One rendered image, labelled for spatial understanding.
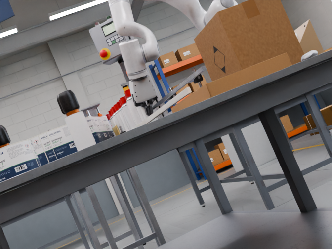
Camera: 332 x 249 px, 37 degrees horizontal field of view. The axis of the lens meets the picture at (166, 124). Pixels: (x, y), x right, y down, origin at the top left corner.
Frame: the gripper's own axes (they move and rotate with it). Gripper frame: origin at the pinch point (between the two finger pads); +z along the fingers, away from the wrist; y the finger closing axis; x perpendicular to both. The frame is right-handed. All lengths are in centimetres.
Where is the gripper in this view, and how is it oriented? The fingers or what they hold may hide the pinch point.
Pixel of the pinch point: (148, 111)
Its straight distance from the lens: 217.5
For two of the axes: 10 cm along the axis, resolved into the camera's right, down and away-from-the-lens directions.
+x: 4.0, 1.5, -9.0
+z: 2.7, 9.2, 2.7
